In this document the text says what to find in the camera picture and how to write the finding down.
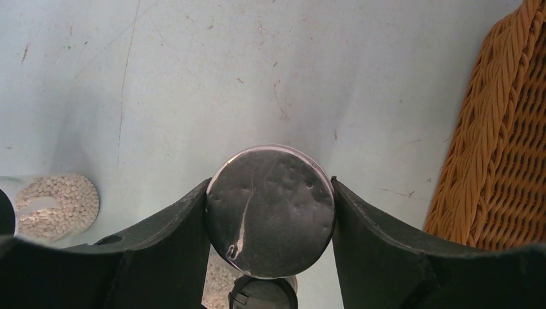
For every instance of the blue-label silver-lid jar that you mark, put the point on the blue-label silver-lid jar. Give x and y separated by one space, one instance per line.
270 211

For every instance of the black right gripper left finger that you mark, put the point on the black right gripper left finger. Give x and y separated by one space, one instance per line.
159 262

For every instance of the wicker divided basket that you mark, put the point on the wicker divided basket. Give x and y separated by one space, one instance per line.
491 190

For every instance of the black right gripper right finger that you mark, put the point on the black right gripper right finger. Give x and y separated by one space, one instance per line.
383 262

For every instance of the large black-lid jar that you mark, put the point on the large black-lid jar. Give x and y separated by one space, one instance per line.
46 208

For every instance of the small black-lid spice jar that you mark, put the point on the small black-lid spice jar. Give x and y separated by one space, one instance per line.
226 287

